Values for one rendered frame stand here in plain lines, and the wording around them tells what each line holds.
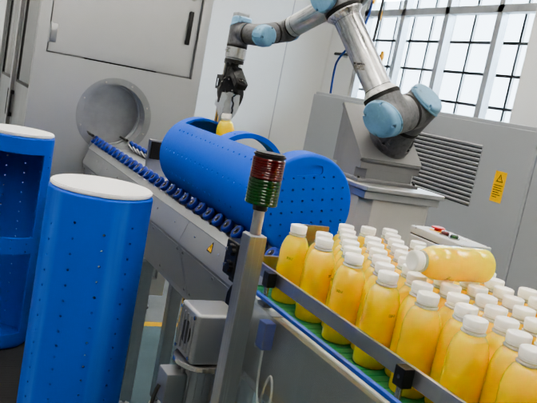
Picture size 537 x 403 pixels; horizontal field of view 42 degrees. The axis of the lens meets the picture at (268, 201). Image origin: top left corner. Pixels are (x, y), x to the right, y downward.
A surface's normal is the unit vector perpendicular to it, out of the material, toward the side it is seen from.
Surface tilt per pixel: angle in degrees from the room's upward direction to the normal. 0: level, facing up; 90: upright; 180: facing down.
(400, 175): 90
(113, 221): 90
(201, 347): 90
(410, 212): 90
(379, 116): 113
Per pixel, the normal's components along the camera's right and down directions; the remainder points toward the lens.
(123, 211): 0.62, 0.24
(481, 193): -0.89, -0.11
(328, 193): 0.44, 0.22
